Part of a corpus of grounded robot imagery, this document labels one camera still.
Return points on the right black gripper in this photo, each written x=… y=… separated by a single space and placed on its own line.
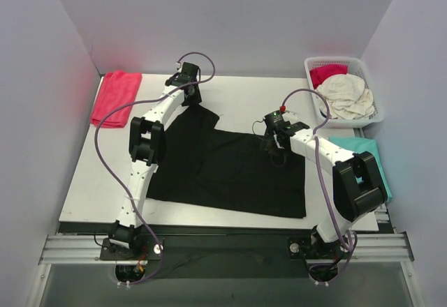
x=271 y=143

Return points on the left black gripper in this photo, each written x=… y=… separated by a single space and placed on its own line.
x=192 y=94

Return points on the black t shirt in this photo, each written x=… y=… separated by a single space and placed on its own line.
x=215 y=168

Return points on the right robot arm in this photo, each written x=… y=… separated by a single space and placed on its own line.
x=351 y=182

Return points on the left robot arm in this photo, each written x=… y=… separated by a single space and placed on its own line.
x=147 y=148

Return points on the red t shirt in basket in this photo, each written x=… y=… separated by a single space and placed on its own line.
x=320 y=74

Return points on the folded pink t shirt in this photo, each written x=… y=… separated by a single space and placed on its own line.
x=117 y=88

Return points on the cream t shirt in basket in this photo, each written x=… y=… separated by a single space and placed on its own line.
x=347 y=97

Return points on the white laundry basket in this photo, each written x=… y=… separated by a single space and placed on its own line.
x=356 y=67

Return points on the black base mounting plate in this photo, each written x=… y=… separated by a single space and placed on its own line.
x=225 y=256

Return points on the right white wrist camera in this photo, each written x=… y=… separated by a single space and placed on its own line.
x=288 y=115

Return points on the aluminium rail frame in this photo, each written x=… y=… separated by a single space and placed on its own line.
x=381 y=272

